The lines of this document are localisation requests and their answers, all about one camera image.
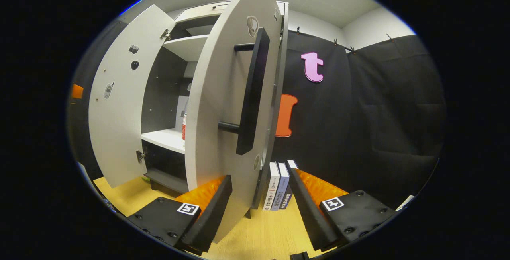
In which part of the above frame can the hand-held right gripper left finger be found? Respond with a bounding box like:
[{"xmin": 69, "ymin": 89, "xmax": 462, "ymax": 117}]
[{"xmin": 127, "ymin": 174, "xmax": 233, "ymax": 254}]

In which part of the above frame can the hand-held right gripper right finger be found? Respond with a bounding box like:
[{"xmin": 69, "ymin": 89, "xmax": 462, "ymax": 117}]
[{"xmin": 288, "ymin": 168, "xmax": 397, "ymax": 252}]

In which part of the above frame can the clear red label water bottle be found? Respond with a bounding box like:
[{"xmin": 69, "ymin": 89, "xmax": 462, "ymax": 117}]
[{"xmin": 181, "ymin": 93, "xmax": 190, "ymax": 141}]

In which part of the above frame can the white cabinet door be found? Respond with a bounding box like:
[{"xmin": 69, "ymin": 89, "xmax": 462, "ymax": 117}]
[
  {"xmin": 88, "ymin": 4, "xmax": 177, "ymax": 189},
  {"xmin": 184, "ymin": 0, "xmax": 288, "ymax": 244}
]

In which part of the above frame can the dark navy book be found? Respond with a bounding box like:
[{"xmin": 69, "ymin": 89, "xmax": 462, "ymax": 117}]
[{"xmin": 279, "ymin": 160, "xmax": 298, "ymax": 209}]

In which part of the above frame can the pale grey book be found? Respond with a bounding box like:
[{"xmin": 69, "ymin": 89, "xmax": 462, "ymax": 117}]
[{"xmin": 271, "ymin": 162, "xmax": 290, "ymax": 211}]

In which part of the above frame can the black backdrop cloth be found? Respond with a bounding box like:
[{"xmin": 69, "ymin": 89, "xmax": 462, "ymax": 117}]
[{"xmin": 68, "ymin": 19, "xmax": 447, "ymax": 209}]

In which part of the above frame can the white cabinet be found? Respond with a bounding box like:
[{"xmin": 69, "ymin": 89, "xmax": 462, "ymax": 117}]
[{"xmin": 140, "ymin": 0, "xmax": 289, "ymax": 195}]

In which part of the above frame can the white cabinet drawer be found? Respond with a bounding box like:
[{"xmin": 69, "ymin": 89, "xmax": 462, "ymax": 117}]
[{"xmin": 175, "ymin": 1, "xmax": 232, "ymax": 23}]

